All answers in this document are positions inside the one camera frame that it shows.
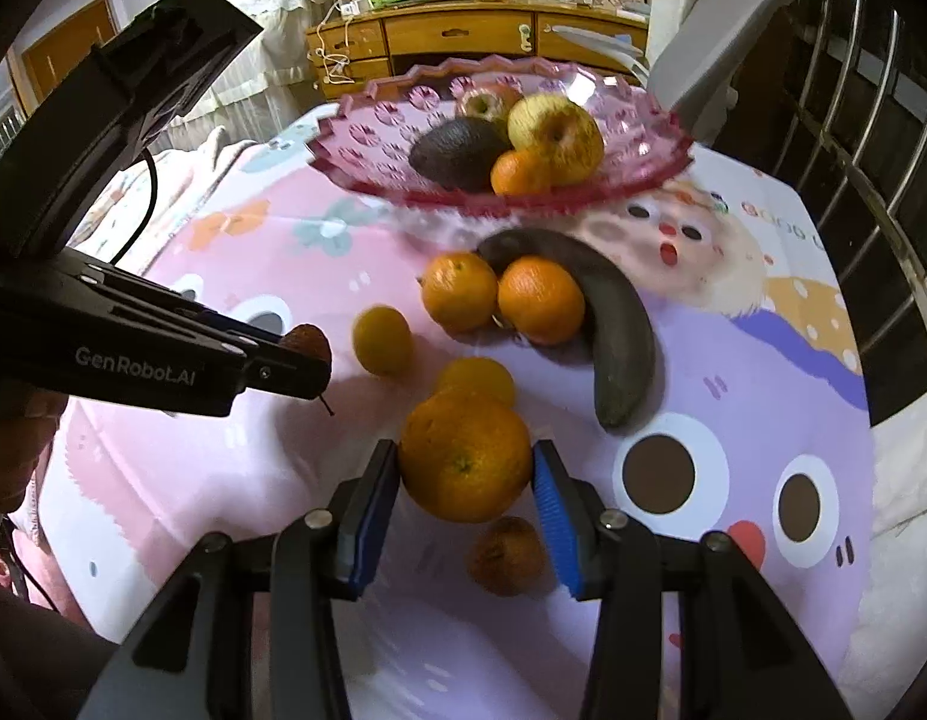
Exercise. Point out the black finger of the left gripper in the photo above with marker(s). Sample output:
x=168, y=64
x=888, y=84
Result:
x=279, y=371

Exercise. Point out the large orange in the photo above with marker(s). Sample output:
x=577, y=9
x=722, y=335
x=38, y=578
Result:
x=464, y=457

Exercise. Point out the pink glass fruit bowl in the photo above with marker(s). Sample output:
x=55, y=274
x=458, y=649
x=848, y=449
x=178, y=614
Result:
x=365, y=146

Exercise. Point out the cartoon printed table cloth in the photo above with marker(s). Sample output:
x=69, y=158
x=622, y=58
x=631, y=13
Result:
x=608, y=471

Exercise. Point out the wooden desk with drawers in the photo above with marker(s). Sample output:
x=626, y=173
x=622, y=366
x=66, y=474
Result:
x=351, y=51

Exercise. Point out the orange mandarin upper left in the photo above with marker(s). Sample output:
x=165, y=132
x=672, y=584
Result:
x=459, y=292

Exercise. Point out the brown wooden door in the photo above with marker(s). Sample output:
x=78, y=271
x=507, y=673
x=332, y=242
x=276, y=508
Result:
x=63, y=48

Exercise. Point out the lone small orange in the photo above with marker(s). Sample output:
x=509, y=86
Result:
x=521, y=172

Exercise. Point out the pastel patterned blanket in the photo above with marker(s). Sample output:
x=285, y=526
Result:
x=186, y=181

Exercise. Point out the grey office chair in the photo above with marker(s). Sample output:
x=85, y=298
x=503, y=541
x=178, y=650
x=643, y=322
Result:
x=691, y=78

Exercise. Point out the red yellow apple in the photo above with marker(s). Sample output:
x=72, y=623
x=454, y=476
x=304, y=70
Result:
x=492, y=102

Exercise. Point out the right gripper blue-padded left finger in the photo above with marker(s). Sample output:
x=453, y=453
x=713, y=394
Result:
x=362, y=508

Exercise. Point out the orange mandarin upper right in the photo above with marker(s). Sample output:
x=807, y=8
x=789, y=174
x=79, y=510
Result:
x=541, y=301

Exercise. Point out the overripe black banana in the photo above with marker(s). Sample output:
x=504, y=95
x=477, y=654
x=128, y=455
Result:
x=622, y=340

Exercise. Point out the small yellow orange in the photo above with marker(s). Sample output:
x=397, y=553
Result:
x=480, y=375

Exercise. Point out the dark avocado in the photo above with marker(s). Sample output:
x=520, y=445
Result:
x=459, y=154

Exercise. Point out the small yellow kumquat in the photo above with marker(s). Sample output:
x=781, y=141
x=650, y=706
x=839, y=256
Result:
x=383, y=342

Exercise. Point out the pink bed sheet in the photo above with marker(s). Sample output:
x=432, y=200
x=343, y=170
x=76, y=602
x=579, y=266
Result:
x=31, y=572

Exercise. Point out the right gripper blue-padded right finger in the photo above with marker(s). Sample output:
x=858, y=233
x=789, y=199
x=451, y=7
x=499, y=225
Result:
x=580, y=532

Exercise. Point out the white lace covered furniture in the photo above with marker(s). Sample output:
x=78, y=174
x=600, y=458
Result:
x=265, y=87

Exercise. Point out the orange mandarin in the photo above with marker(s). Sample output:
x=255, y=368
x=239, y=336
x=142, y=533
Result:
x=541, y=301
x=459, y=292

